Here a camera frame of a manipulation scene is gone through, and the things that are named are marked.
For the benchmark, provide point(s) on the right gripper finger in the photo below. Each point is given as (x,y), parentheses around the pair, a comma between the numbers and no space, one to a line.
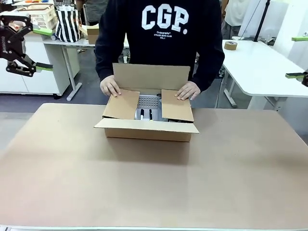
(294,75)
(300,38)

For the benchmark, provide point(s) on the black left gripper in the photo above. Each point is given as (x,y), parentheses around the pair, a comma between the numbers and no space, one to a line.
(12,47)

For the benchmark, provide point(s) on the brown cardboard shipping box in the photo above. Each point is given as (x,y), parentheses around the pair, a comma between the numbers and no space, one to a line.
(149,134)

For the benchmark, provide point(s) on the person's left forearm black sleeve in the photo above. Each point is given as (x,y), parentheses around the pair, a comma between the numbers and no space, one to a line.
(209,69)

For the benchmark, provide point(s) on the person's right forearm black sleeve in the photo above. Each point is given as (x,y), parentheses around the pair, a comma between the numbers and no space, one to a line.
(104,65)

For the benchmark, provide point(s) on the small open cardboard box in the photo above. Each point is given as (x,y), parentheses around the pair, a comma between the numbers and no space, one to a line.
(92,34)

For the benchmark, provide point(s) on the person's right hand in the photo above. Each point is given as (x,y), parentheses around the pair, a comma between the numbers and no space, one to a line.
(109,86)

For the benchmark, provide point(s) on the person's left hand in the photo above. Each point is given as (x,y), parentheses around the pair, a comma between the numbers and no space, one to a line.
(190,91)

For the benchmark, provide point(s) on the white board panel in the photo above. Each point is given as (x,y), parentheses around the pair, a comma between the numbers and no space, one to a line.
(276,14)

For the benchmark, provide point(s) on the white plastic crate basket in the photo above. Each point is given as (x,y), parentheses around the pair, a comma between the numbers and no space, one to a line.
(45,18)

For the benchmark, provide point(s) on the white cabinet on casters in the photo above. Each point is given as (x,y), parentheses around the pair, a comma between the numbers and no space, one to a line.
(41,77)

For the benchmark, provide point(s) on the black stand pole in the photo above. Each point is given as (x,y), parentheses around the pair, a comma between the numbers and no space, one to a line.
(261,21)

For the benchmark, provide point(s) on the black white striped bag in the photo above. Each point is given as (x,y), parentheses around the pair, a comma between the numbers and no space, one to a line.
(68,26)

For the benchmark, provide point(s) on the white desk with metal leg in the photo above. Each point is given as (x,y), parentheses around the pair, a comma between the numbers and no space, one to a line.
(72,42)

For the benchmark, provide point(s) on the brown packing tape roll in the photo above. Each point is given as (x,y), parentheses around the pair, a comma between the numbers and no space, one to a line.
(231,47)

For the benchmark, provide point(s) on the bystander in white shirt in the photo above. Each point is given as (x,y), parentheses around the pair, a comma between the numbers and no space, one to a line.
(234,12)

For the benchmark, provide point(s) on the person's black printed sweatshirt torso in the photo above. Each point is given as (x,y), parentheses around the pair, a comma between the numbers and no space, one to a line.
(158,48)

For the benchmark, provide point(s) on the silver perforated metal container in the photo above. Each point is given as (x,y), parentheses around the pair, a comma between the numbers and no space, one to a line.
(148,102)

